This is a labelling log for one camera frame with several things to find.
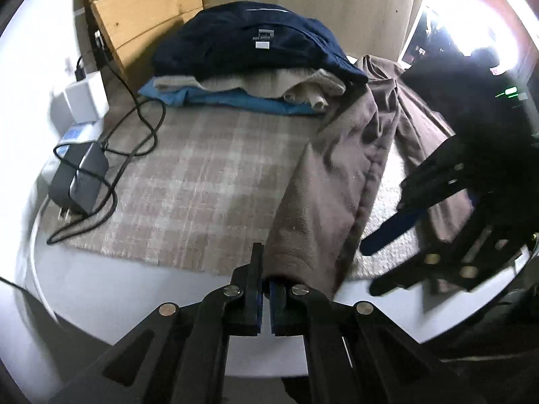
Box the navy sweatshirt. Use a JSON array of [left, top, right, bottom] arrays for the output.
[[151, 2, 369, 87]]

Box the ring light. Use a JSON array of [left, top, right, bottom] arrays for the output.
[[425, 0, 531, 64]]

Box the white charger block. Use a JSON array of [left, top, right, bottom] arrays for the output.
[[64, 71, 109, 123]]

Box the brown fleece sweatshirt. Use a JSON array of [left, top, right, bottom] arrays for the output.
[[265, 54, 476, 299]]

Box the white power strip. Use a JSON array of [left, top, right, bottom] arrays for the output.
[[42, 120, 106, 165]]

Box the plaid woven mat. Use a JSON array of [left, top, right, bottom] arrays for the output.
[[63, 105, 426, 280]]

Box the beige folded garment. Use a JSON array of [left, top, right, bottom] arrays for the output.
[[154, 67, 347, 110]]

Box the power adapter with cables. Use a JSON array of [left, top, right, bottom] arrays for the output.
[[45, 29, 167, 245]]

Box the pine plank board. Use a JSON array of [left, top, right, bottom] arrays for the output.
[[80, 0, 209, 78]]

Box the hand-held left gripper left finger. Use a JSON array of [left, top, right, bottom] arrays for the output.
[[48, 242, 264, 404]]

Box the light wooden panel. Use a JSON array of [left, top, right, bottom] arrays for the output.
[[208, 0, 422, 64]]

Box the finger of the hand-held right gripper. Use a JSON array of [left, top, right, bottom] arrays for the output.
[[368, 201, 536, 298], [360, 140, 481, 257]]

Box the black power adapter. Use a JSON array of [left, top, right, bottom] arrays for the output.
[[47, 142, 109, 222]]

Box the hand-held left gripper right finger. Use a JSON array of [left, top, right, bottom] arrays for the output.
[[269, 277, 468, 404]]

